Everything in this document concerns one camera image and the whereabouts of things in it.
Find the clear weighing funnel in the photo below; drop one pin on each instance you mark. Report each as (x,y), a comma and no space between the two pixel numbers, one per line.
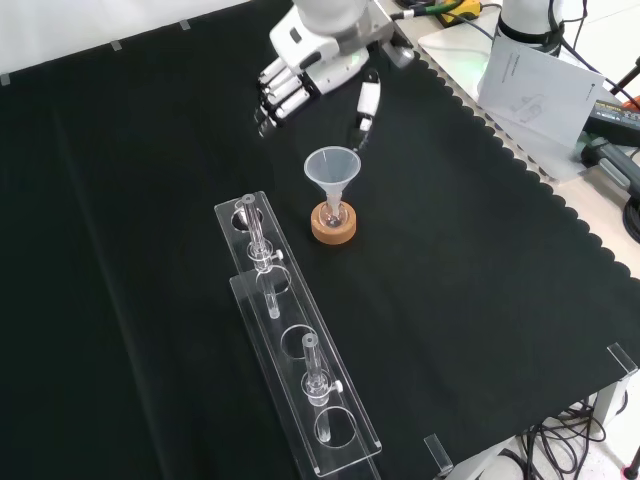
(332,172)

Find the black cloth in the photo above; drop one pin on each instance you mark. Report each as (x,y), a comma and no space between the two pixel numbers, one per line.
(150,250)

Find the yellow stop button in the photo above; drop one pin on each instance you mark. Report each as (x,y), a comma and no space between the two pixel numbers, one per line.
(462,10)

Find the clear acrylic clamp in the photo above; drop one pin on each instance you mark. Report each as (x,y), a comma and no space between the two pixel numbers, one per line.
(622,359)
(439,455)

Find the white paper leaflet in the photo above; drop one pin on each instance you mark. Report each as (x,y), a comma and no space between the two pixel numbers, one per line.
(540,95)

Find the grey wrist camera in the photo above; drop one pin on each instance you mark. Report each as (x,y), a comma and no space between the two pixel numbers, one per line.
(400,54)

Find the clear funnel stand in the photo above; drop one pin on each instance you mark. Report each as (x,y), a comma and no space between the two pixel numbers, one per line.
(300,350)

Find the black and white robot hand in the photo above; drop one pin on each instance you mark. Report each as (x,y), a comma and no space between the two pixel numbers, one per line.
(310,45)

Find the grey table leg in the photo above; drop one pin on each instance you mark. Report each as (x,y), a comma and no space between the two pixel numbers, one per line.
(609,400)

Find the black power adapter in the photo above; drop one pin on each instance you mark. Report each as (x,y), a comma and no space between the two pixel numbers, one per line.
(615,120)

